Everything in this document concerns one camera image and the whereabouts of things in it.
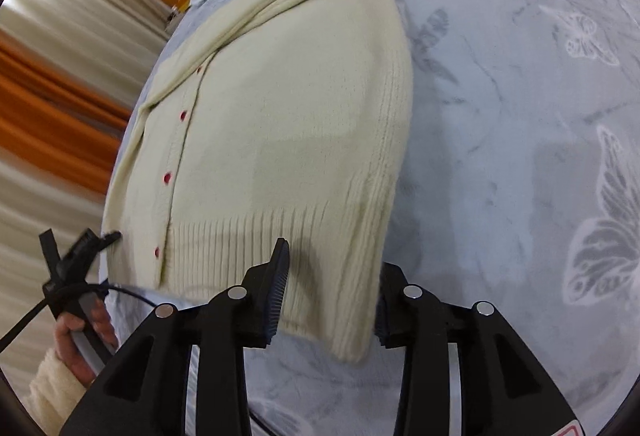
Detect blue butterfly bed sheet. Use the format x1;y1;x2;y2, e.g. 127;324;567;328
96;0;640;436

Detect orange curtain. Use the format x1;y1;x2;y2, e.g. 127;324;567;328
1;34;130;195

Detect black cable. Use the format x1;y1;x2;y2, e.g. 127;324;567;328
0;282;202;436

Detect cream knit cardigan red buttons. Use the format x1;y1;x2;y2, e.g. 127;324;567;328
103;0;413;362

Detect cream sleeve forearm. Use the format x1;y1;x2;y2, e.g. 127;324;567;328
22;348;87;436

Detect person's left hand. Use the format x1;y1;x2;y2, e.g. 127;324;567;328
53;298;119;388

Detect cream sheer curtain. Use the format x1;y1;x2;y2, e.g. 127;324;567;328
1;0;169;329

